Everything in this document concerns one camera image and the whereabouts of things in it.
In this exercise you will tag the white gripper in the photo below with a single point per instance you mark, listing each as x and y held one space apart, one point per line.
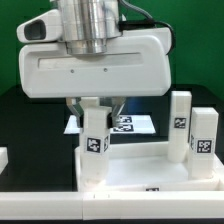
135 64

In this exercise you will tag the white desk top tray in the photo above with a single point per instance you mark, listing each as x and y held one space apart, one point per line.
144 167

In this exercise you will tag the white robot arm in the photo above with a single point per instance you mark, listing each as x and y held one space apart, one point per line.
95 48

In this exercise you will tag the white marker sheet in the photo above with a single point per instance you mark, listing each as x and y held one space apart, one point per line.
127 124

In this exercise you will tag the white left border block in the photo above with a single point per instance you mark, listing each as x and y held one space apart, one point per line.
3 158

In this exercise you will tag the white front border bar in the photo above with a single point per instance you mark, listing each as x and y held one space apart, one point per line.
112 205

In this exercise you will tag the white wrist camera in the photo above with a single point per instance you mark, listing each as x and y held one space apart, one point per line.
44 28

